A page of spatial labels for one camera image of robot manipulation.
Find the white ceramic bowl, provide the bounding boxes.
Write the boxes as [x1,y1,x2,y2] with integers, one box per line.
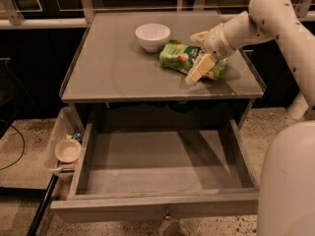
[135,24,170,53]

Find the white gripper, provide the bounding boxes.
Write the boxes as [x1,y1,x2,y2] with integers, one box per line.
[185,24,235,86]

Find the metal railing frame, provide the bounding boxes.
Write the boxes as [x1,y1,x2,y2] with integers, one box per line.
[0,0,315,30]

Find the small beige bowl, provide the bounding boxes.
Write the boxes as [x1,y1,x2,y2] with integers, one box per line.
[54,139,81,163]

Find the black cable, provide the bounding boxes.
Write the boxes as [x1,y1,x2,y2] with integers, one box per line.
[0,118,27,171]

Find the grey cabinet with glass top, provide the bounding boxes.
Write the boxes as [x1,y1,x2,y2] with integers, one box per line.
[58,10,267,134]

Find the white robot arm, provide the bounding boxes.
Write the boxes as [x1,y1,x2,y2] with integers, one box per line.
[191,0,315,236]

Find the clear plastic storage bin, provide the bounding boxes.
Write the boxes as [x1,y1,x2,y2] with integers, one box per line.
[44,107,78,180]

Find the metal drawer knob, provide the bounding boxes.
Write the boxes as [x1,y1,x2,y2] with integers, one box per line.
[163,209,173,220]

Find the open grey top drawer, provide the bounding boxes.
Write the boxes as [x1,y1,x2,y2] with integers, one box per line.
[51,112,259,222]

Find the green rice chip bag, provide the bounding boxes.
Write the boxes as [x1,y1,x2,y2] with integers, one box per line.
[159,40,227,81]

